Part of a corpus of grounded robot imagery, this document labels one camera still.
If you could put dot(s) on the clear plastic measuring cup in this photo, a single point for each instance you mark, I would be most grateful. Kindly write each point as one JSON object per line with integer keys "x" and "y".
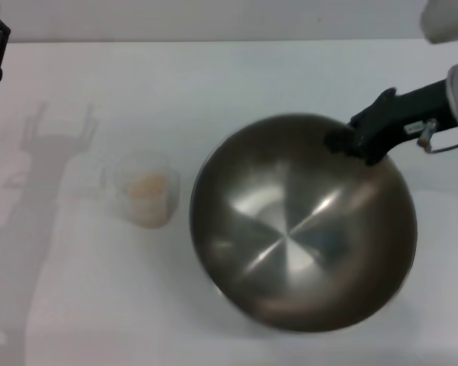
{"x": 152, "y": 209}

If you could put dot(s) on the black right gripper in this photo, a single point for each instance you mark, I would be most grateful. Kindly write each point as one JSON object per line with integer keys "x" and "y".
{"x": 400, "y": 110}

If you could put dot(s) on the stainless steel bowl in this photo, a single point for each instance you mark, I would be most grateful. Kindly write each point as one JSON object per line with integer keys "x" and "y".
{"x": 301, "y": 228}

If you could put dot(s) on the rice grains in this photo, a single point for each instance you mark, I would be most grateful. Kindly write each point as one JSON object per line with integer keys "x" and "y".
{"x": 149, "y": 186}

